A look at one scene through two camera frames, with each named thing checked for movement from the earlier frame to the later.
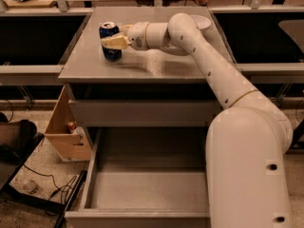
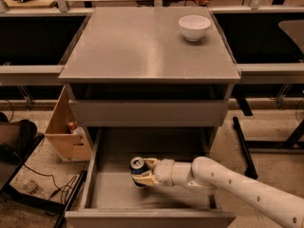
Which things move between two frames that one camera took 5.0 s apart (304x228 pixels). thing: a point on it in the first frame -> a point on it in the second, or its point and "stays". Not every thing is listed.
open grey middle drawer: (145, 178) stays
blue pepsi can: (108, 29) -> (137, 166)
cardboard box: (64, 134) stays
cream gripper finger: (121, 42) -> (145, 179)
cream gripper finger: (124, 28) -> (151, 162)
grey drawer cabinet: (144, 118) stays
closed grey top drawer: (143, 113) stays
